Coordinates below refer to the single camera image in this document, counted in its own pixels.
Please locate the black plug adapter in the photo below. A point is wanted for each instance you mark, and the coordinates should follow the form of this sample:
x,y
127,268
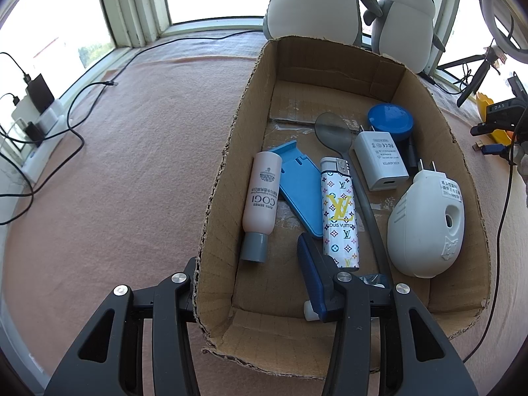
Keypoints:
x,y
34,132

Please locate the white power bank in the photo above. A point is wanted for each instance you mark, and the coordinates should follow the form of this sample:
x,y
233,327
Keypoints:
x,y
22,109

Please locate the large penguin plush toy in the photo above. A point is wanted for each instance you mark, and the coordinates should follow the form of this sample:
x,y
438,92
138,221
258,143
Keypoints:
x,y
313,4

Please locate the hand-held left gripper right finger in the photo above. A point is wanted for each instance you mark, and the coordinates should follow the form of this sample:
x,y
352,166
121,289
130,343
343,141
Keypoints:
x,y
311,272

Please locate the white power strip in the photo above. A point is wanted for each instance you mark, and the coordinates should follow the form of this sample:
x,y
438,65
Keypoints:
x,y
53,126

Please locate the yellow bowl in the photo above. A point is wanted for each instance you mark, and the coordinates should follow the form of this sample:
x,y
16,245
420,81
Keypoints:
x,y
484,105

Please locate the black cylinder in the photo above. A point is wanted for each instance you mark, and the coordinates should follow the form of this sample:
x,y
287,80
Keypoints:
x,y
411,154

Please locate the wooden clothespin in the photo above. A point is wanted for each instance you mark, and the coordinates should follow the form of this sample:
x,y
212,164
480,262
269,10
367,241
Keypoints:
x,y
478,146

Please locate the white charger adapter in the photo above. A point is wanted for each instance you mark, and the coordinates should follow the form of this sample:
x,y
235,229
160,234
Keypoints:
x,y
379,161

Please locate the small penguin plush toy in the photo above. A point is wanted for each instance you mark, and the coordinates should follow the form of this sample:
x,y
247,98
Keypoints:
x,y
402,29

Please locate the grey spoon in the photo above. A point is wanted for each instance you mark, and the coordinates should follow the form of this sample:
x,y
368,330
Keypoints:
x,y
330,130

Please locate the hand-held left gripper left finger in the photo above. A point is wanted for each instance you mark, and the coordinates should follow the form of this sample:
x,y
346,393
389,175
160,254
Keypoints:
x,y
181,297

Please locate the white plug-in device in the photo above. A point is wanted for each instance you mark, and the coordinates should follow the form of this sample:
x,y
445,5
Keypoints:
x,y
420,231

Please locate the blue phone stand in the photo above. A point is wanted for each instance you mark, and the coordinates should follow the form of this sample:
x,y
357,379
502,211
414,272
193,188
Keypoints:
x,y
299,189

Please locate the paper tag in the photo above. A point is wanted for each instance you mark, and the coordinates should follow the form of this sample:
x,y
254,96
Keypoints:
x,y
499,60

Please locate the white window frame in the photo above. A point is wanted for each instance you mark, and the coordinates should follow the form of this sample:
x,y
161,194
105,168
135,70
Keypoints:
x,y
136,4

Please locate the pink bottle with grey cap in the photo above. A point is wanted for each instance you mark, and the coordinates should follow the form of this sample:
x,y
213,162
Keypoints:
x,y
262,198

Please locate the blue round lid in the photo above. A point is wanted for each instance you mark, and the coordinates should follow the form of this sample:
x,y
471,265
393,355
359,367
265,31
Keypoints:
x,y
390,119

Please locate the cardboard box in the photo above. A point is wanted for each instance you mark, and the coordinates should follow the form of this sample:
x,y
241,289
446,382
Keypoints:
x,y
297,103

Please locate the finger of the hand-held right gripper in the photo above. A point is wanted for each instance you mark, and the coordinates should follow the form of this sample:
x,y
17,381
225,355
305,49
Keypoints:
x,y
495,149
491,129

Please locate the black power bank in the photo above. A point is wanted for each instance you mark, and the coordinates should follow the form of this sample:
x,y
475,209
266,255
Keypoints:
x,y
39,93

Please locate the black tripod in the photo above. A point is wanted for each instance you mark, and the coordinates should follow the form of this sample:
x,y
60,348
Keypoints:
x,y
474,86

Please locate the white patterned lighter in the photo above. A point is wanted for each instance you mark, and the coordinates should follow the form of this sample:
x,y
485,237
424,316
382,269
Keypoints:
x,y
340,214

